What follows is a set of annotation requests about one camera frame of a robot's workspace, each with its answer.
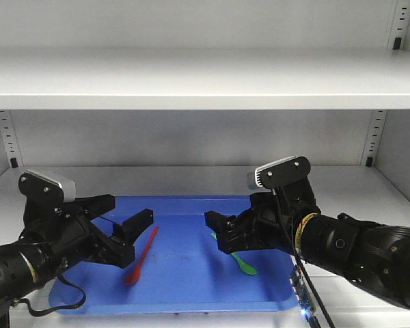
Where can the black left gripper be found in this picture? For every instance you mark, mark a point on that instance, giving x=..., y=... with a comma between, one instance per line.
x=66, y=232

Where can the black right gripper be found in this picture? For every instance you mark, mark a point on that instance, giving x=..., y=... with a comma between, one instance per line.
x=269, y=223

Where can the green plastic spoon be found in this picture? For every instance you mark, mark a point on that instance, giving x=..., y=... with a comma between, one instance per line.
x=243, y=266

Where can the red plastic spoon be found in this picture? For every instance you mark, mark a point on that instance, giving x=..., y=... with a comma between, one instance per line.
x=134, y=276

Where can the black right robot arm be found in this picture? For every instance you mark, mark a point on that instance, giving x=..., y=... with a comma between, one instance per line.
x=373, y=257

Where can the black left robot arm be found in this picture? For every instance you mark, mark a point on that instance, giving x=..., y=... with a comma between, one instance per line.
x=17, y=277

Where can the upper cabinet shelf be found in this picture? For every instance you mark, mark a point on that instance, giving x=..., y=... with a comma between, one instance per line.
x=192, y=79

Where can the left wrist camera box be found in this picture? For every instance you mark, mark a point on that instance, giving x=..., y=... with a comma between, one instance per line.
x=47, y=189

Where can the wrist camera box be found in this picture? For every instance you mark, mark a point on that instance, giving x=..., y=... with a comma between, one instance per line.
x=279, y=173
x=47, y=189

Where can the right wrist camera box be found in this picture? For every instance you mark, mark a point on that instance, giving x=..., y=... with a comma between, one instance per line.
x=279, y=173

